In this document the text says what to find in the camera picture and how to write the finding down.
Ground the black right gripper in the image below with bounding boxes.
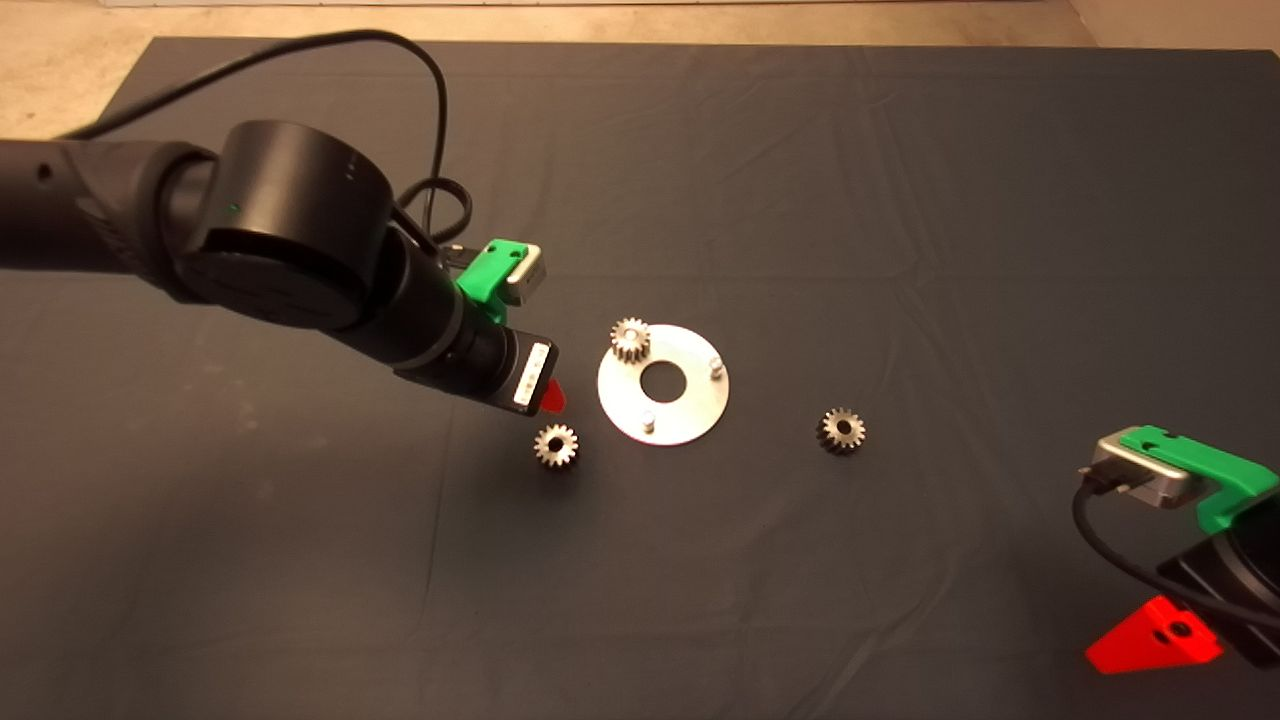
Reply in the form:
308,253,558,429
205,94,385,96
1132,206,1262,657
1085,495,1280,676

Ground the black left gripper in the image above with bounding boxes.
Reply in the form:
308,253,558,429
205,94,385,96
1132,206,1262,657
395,325,568,414

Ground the steel planetary gear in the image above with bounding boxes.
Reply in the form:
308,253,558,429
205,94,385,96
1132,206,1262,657
533,423,581,471
817,407,868,456
608,317,653,366

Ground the round metal carrier plate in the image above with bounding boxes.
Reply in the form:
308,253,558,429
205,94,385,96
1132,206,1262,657
597,323,731,448

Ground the dark grey table cloth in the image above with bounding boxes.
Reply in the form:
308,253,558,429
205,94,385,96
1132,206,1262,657
0,37,1280,720

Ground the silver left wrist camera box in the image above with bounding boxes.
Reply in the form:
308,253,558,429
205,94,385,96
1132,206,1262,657
505,245,548,306

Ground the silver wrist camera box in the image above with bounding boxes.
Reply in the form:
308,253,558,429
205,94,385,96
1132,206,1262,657
1078,430,1206,511
505,245,548,306

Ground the green left camera mount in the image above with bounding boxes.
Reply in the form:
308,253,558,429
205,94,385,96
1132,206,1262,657
455,238,531,326

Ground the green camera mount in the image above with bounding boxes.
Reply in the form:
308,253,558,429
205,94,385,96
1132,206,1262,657
455,238,531,326
1118,425,1280,536

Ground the thick black camera cable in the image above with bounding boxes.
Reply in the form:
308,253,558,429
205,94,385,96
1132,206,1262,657
1070,475,1280,633

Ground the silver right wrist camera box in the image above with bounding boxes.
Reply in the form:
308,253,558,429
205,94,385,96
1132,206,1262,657
1078,430,1206,511

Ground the green right camera mount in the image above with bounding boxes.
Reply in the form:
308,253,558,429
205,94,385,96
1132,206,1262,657
1118,425,1280,536

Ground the thin black camera cable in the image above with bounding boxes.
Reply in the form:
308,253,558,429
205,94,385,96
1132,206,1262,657
60,28,473,263

